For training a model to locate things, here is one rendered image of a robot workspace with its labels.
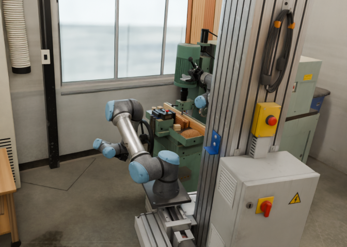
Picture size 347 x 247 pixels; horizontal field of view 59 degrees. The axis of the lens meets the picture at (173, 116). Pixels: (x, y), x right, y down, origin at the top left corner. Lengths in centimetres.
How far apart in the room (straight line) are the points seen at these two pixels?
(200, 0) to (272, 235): 293
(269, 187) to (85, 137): 270
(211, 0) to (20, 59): 223
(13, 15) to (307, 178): 248
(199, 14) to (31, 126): 221
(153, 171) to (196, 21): 251
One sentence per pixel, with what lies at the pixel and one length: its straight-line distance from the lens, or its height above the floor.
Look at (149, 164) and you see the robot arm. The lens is 157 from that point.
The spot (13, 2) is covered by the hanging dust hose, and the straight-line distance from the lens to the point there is 293.
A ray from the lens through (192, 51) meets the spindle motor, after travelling 225.
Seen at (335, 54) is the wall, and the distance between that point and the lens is 416.
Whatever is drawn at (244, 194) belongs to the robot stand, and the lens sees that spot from 117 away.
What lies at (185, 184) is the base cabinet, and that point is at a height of 45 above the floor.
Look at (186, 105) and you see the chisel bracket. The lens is 241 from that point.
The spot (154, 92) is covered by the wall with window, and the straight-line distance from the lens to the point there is 380.
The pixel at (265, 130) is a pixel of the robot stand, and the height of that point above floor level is 136.
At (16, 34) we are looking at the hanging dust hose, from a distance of 295.
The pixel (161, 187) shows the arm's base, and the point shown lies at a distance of 170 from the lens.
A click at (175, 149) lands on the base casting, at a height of 77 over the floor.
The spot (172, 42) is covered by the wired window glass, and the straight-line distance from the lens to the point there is 388.
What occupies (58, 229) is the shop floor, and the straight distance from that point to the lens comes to 280.
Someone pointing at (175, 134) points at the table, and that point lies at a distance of 228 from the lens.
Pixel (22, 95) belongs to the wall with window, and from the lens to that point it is 328.
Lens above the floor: 183
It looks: 21 degrees down
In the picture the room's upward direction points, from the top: 5 degrees clockwise
